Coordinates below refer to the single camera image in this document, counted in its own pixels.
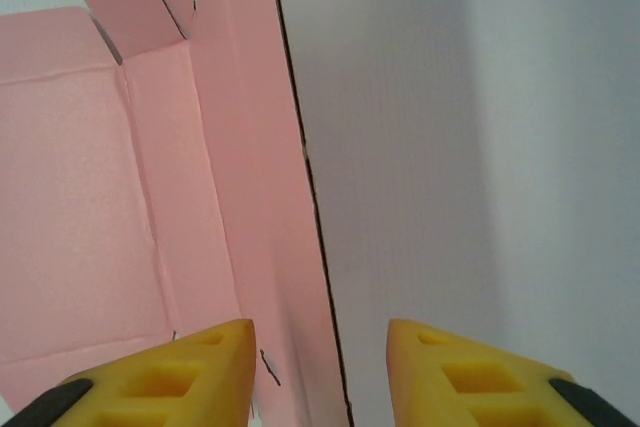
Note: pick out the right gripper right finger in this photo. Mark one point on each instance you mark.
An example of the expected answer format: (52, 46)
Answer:
(450, 382)

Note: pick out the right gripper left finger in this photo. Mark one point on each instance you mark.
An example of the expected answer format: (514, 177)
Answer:
(200, 377)

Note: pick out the pink cloth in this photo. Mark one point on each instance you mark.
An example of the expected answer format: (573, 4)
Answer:
(100, 172)

